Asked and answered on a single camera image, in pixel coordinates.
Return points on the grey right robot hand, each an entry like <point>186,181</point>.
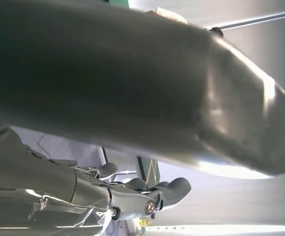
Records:
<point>108,81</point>

